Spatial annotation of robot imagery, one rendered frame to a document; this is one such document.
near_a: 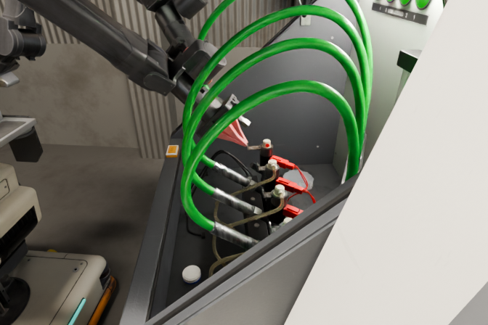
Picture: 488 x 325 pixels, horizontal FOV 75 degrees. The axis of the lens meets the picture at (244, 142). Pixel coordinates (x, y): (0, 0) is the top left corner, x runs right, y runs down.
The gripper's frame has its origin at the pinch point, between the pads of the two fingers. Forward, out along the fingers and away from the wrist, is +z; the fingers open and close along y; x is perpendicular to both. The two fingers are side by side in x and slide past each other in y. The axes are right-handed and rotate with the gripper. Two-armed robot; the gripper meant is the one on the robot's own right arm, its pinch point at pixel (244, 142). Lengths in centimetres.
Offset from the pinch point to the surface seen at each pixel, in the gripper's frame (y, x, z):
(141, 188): -146, 109, 8
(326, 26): 25.2, 34.1, -1.1
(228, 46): 16.2, -11.2, -16.3
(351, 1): 33.1, 4.3, -6.2
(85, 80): -146, 160, -79
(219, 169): -1.2, -12.1, -2.3
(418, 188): 28.4, -40.4, -1.1
